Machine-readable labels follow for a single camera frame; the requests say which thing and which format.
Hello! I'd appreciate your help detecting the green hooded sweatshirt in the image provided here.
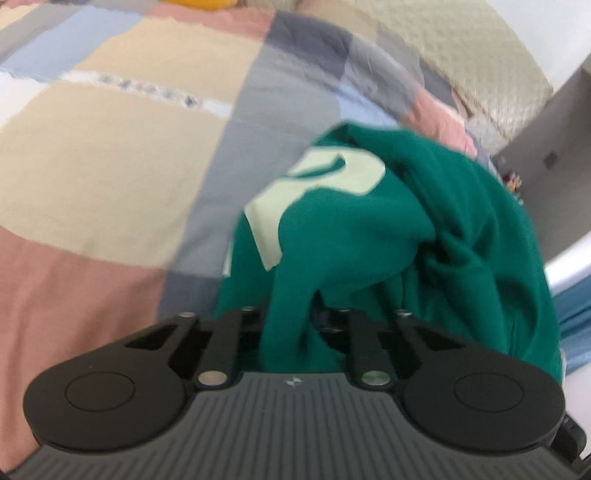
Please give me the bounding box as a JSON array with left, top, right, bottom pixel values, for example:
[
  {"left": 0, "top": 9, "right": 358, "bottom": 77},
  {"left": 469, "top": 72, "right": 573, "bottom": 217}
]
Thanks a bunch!
[{"left": 215, "top": 124, "right": 562, "bottom": 379}]

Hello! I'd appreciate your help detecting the patchwork checked bed quilt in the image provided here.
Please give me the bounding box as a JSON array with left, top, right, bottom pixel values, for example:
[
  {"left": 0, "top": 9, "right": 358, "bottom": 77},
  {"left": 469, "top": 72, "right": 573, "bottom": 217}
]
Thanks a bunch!
[{"left": 1, "top": 1, "right": 490, "bottom": 472}]

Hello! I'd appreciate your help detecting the grey bedside cabinet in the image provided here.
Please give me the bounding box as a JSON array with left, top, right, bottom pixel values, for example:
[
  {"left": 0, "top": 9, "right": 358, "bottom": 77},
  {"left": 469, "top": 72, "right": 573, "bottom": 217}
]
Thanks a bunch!
[{"left": 494, "top": 69, "right": 590, "bottom": 261}]

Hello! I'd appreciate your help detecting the cream quilted headboard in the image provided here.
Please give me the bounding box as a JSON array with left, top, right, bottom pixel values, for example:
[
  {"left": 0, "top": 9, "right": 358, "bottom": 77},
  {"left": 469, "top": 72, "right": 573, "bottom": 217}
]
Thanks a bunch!
[{"left": 297, "top": 1, "right": 553, "bottom": 153}]

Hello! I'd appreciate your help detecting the yellow crown pillow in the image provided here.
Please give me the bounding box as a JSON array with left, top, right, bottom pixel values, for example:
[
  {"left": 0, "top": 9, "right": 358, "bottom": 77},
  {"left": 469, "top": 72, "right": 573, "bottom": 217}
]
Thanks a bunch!
[{"left": 165, "top": 0, "right": 239, "bottom": 11}]

